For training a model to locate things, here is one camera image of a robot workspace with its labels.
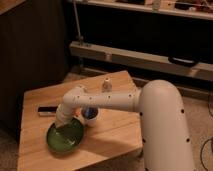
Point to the wooden table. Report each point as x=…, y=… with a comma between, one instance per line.
x=114, y=134

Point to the black rectangular block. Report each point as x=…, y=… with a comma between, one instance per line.
x=45, y=111

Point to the wooden shelf rack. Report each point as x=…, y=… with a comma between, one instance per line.
x=132, y=33

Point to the white cup with blue inside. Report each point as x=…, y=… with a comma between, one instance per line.
x=90, y=115

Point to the green ceramic bowl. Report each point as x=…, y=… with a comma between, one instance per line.
x=66, y=138

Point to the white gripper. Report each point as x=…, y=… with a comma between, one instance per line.
x=63, y=115

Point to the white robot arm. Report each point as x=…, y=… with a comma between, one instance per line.
x=164, y=129

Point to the black handle on shelf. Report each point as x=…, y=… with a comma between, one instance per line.
x=182, y=62

